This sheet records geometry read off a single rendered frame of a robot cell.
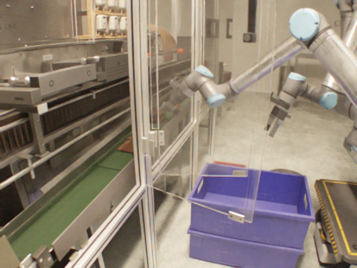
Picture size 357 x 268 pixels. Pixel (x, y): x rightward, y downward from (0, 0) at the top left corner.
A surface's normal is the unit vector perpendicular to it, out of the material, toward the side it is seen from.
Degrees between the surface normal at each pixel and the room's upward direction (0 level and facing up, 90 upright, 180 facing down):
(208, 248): 90
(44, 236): 2
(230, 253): 90
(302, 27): 85
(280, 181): 90
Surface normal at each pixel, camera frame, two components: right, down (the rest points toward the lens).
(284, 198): -0.32, 0.35
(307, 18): -0.78, 0.15
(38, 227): -0.01, -0.91
